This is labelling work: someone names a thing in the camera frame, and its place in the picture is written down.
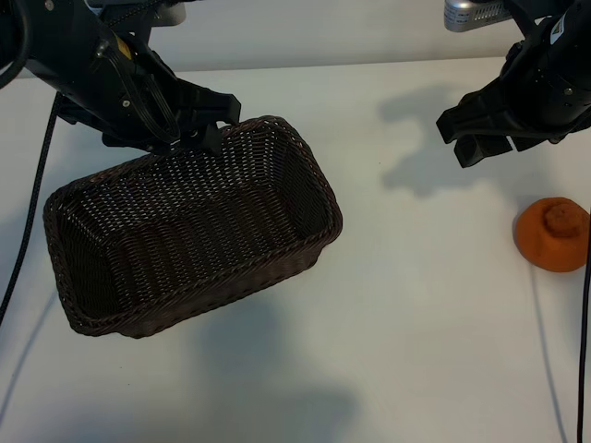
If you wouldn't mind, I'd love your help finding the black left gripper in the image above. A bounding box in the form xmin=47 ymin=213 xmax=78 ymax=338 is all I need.
xmin=27 ymin=25 xmax=242 ymax=158

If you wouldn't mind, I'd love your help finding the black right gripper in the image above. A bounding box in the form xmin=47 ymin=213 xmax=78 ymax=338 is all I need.
xmin=436 ymin=0 xmax=591 ymax=168

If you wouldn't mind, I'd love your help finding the dark brown woven basket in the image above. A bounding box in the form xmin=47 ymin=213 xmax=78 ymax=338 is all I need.
xmin=42 ymin=114 xmax=345 ymax=341

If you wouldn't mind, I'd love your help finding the orange fruit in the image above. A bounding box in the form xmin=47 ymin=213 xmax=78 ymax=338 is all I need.
xmin=515 ymin=196 xmax=591 ymax=274

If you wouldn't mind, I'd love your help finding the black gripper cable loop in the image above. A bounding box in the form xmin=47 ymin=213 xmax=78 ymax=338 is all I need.
xmin=99 ymin=43 xmax=182 ymax=145

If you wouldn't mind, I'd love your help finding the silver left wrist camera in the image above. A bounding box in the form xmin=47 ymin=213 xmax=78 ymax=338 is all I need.
xmin=87 ymin=0 xmax=188 ymax=28

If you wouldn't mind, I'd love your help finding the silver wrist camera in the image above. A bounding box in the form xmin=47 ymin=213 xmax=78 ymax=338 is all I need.
xmin=87 ymin=0 xmax=188 ymax=28
xmin=441 ymin=0 xmax=514 ymax=33

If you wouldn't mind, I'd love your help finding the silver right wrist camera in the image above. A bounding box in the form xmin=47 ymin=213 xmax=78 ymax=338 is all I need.
xmin=441 ymin=0 xmax=514 ymax=33

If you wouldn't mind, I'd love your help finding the black braided cable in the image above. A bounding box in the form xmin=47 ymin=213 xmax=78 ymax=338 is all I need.
xmin=0 ymin=90 xmax=61 ymax=327

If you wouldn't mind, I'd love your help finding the thin black cable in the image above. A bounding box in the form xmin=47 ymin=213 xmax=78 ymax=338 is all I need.
xmin=575 ymin=210 xmax=591 ymax=443

